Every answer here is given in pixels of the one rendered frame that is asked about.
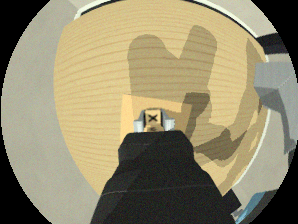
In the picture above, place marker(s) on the wooden letter block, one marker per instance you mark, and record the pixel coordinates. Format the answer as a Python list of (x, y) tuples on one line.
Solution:
[(153, 116), (152, 129)]

